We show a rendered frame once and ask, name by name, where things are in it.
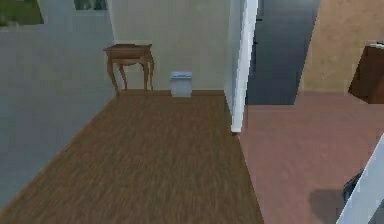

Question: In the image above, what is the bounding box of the pale blue waste bin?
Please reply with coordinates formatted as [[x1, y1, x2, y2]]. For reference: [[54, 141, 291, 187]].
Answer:
[[169, 71, 193, 98]]

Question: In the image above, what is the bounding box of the brown wooden side table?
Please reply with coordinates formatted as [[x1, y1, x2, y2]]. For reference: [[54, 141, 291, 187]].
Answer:
[[102, 43, 155, 98]]

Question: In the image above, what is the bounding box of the dark grey room door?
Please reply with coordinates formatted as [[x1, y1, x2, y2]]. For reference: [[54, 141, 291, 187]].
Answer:
[[245, 0, 322, 106]]

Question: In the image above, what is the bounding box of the dark green framed window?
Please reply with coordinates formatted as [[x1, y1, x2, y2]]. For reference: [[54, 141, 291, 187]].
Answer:
[[73, 0, 108, 11]]

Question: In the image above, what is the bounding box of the dark brown wooden cabinet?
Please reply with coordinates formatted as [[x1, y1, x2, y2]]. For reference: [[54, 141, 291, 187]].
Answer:
[[347, 42, 384, 105]]

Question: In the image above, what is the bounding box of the black lever door handle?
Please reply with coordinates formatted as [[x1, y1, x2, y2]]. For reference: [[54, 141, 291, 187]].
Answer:
[[342, 170, 364, 203]]

